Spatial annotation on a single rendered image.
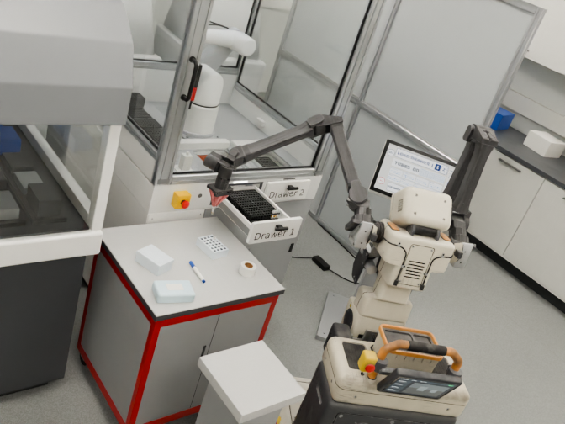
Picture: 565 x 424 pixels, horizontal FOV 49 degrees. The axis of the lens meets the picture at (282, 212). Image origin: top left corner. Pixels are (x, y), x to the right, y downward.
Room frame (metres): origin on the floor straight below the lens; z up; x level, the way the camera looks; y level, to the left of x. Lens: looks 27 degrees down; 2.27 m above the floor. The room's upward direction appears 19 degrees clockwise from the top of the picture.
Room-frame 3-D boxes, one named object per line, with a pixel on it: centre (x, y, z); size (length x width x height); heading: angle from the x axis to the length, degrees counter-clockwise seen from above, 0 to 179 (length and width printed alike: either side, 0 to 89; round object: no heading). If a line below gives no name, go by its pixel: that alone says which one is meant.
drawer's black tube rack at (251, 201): (2.65, 0.15, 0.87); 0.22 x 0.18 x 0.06; 46
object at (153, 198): (3.10, 0.55, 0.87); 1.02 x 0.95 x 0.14; 136
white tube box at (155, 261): (2.10, 0.43, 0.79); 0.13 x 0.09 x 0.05; 66
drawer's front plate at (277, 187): (2.96, 0.02, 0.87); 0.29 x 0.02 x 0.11; 136
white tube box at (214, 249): (2.35, 0.24, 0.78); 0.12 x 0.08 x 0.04; 53
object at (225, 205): (2.66, 0.16, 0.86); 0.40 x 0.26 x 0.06; 46
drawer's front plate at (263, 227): (2.51, 0.01, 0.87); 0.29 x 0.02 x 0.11; 136
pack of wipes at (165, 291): (1.95, 0.30, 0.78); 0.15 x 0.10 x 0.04; 122
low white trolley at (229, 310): (2.23, 0.30, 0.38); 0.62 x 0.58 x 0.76; 136
